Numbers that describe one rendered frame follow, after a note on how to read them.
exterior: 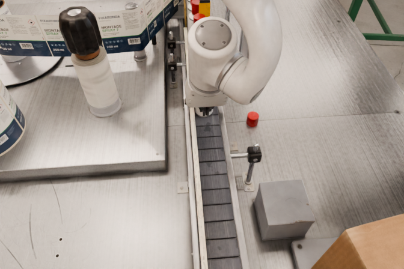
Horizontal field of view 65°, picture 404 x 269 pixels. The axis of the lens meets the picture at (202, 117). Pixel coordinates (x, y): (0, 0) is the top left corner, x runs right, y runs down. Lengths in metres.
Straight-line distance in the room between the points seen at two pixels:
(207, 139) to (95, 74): 0.32
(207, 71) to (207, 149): 0.31
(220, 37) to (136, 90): 0.49
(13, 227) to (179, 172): 0.40
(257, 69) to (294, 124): 0.48
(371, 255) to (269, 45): 0.32
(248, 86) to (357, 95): 0.64
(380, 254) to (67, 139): 0.73
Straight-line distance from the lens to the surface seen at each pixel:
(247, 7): 0.48
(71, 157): 0.87
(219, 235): 0.71
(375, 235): 0.51
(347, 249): 0.51
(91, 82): 0.84
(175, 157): 0.87
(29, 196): 0.91
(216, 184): 0.76
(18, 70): 1.16
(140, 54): 1.06
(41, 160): 0.89
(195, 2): 0.95
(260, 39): 0.49
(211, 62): 0.54
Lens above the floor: 1.55
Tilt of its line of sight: 49 degrees down
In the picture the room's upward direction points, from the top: straight up
